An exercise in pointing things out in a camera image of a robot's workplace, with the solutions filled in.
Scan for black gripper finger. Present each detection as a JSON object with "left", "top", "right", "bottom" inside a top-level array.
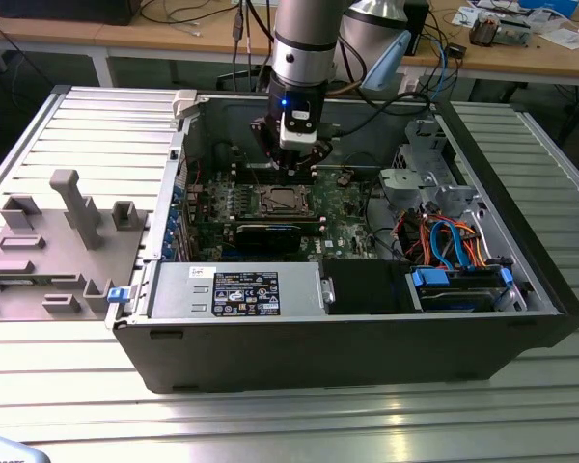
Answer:
[
  {"left": 291, "top": 138, "right": 335, "bottom": 177},
  {"left": 249, "top": 117, "right": 296, "bottom": 177}
]

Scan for metal socket cover frame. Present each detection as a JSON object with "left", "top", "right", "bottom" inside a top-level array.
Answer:
[{"left": 258, "top": 185, "right": 316, "bottom": 217}]

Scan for silver CPU green substrate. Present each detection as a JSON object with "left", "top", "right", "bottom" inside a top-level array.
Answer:
[{"left": 267, "top": 188, "right": 305, "bottom": 211}]

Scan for metal CPU socket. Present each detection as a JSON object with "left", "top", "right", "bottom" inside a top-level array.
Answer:
[{"left": 252, "top": 184, "right": 320, "bottom": 218}]

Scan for copper CPU cooler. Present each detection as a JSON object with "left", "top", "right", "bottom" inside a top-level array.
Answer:
[{"left": 468, "top": 14, "right": 501, "bottom": 48}]

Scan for green motherboard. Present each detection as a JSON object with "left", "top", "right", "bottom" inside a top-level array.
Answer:
[{"left": 186, "top": 166, "right": 392, "bottom": 265}]

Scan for grey metal drive cage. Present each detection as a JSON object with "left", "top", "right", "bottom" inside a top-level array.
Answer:
[{"left": 376, "top": 118, "right": 483, "bottom": 221}]

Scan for black graphics card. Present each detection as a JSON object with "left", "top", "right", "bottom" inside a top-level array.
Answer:
[{"left": 234, "top": 222, "right": 303, "bottom": 256}]

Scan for black tower box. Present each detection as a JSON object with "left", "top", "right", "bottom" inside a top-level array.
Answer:
[{"left": 404, "top": 0, "right": 430, "bottom": 57}]

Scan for black drive box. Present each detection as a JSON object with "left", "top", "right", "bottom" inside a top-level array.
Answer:
[{"left": 317, "top": 259, "right": 411, "bottom": 315}]

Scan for hard disk in blue carrier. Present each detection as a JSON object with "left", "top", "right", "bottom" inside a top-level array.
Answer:
[{"left": 411, "top": 266, "right": 513, "bottom": 313}]

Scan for grey power supply unit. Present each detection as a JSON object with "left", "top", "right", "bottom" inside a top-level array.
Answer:
[{"left": 147, "top": 261, "right": 330, "bottom": 319}]

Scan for white paper sheet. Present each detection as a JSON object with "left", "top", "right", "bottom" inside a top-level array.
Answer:
[{"left": 451, "top": 2, "right": 482, "bottom": 28}]

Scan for open black PC case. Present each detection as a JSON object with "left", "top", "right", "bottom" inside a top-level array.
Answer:
[{"left": 104, "top": 90, "right": 579, "bottom": 395}]

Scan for wooden desk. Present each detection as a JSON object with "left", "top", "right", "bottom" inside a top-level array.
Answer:
[
  {"left": 400, "top": 0, "right": 579, "bottom": 88},
  {"left": 0, "top": 8, "right": 276, "bottom": 88}
]

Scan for silver metal box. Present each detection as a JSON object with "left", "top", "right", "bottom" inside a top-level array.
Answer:
[{"left": 499, "top": 18, "right": 532, "bottom": 48}]

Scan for grey parts rack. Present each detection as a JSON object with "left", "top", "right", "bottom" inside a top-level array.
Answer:
[{"left": 0, "top": 168, "right": 151, "bottom": 322}]

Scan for blue cardboard box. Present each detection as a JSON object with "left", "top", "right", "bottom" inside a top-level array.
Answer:
[{"left": 518, "top": 0, "right": 579, "bottom": 15}]

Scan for clear plastic bag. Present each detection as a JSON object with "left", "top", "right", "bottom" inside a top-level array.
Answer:
[{"left": 542, "top": 26, "right": 579, "bottom": 49}]

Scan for white rounded device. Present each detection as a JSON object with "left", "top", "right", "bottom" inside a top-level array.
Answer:
[{"left": 0, "top": 432, "right": 47, "bottom": 463}]

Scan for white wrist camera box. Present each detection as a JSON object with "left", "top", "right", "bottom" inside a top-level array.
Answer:
[{"left": 278, "top": 109, "right": 318, "bottom": 150}]

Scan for red wire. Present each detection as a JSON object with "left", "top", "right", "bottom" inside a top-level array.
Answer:
[{"left": 398, "top": 214, "right": 431, "bottom": 258}]

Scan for blue flat wire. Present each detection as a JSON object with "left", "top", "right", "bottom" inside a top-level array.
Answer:
[{"left": 427, "top": 217, "right": 469, "bottom": 271}]

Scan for orange wire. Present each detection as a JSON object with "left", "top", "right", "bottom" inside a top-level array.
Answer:
[{"left": 455, "top": 220, "right": 488, "bottom": 267}]

